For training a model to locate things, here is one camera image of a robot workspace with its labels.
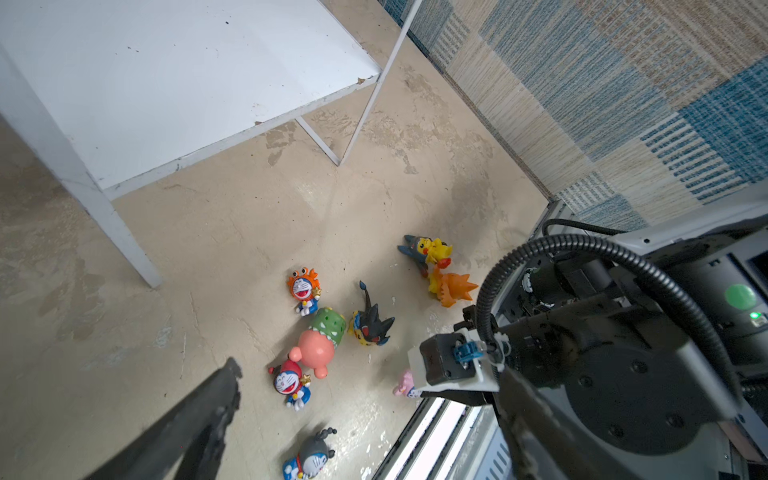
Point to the black blue Luxray figure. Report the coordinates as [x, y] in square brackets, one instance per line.
[367, 326]

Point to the orange yellow Pokemon figure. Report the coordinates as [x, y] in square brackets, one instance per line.
[433, 257]

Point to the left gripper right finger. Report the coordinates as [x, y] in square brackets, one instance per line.
[543, 442]

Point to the red hat Doraemon figure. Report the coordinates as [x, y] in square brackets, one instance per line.
[290, 381]

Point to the orange crab hood Doraemon figure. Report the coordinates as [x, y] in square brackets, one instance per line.
[305, 288]

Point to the pink hood Doraemon figure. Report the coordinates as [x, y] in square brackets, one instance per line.
[406, 386]

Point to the grey hood Doraemon figure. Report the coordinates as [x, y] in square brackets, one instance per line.
[313, 455]

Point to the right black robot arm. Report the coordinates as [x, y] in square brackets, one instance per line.
[607, 346]

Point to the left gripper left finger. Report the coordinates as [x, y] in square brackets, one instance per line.
[189, 438]

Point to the pink green cactus figure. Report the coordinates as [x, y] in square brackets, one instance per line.
[317, 345]

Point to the white two-tier shelf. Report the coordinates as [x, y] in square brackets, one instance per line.
[112, 96]

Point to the aluminium mounting rail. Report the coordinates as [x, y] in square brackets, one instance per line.
[449, 440]

